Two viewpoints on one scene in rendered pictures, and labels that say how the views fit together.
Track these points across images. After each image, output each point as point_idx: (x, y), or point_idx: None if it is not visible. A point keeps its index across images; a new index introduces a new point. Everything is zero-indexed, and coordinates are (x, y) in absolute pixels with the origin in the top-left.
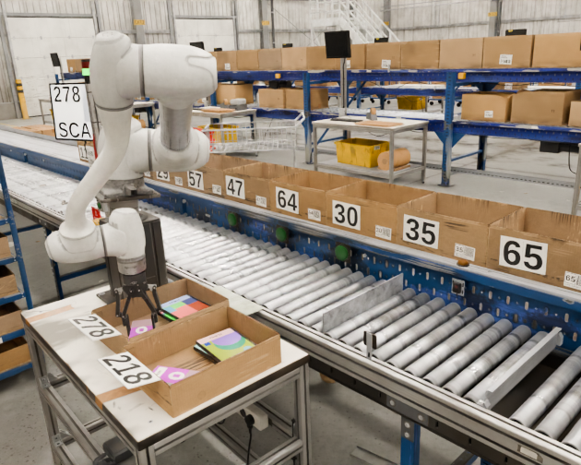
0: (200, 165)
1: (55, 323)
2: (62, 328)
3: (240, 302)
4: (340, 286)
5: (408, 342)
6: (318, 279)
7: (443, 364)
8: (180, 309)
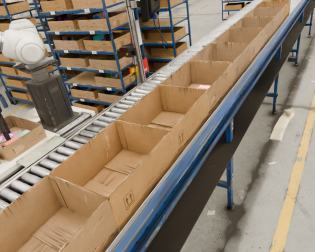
0: (26, 63)
1: (33, 112)
2: (27, 116)
3: (38, 155)
4: None
5: None
6: None
7: None
8: (18, 137)
